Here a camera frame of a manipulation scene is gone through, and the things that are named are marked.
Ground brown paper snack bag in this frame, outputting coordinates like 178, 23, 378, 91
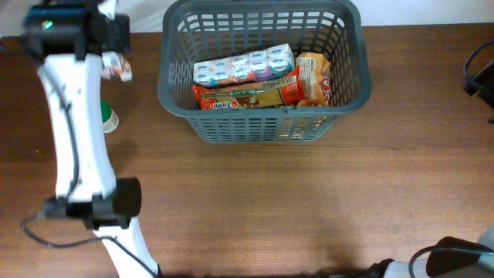
101, 52, 133, 82

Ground grey plastic laundry basket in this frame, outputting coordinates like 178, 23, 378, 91
157, 0, 371, 143

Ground green lid jar cream contents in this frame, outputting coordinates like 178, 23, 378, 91
100, 100, 120, 133

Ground Kleenex tissue multipack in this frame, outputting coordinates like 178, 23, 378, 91
193, 44, 295, 88

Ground San Remo spaghetti packet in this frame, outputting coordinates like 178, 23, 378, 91
192, 66, 306, 110

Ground orange brown snack bag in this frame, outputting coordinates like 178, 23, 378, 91
296, 52, 330, 107

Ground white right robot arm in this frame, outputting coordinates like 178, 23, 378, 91
363, 226, 493, 278

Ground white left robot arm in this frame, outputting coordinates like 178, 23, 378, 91
22, 0, 161, 277

